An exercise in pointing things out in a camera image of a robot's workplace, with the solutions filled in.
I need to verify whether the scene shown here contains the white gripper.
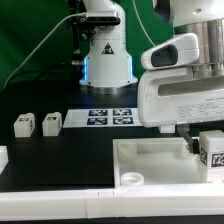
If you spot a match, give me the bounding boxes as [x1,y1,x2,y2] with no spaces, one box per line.
[137,67,224,154]

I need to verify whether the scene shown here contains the white square tabletop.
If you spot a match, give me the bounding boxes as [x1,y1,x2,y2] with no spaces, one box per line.
[113,138,224,187]

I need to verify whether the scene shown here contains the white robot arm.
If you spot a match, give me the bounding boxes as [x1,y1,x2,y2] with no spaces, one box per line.
[80,0,224,128]

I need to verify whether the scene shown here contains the white front fence bar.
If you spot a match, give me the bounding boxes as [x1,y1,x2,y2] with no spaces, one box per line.
[0,184,224,221]

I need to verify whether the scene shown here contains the white fence bar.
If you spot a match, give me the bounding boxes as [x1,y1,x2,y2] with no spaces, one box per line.
[0,184,224,221]
[0,146,8,174]

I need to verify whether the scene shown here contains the white marker sheet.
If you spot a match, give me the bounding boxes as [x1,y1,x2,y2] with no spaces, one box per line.
[63,108,141,128]

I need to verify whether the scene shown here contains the white left fence bar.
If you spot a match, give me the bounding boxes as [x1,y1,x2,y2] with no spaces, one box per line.
[0,146,8,174]

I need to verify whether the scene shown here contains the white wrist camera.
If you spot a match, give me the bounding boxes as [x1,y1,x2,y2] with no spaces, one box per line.
[141,33,199,71]

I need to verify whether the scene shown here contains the grey base camera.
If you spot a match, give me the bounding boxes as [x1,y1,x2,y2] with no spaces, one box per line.
[86,10,120,26]

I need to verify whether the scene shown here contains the white camera cable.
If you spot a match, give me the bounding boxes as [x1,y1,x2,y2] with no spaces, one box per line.
[3,12,88,90]

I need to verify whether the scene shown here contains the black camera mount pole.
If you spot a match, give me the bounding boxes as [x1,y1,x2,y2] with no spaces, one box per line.
[66,0,86,66]

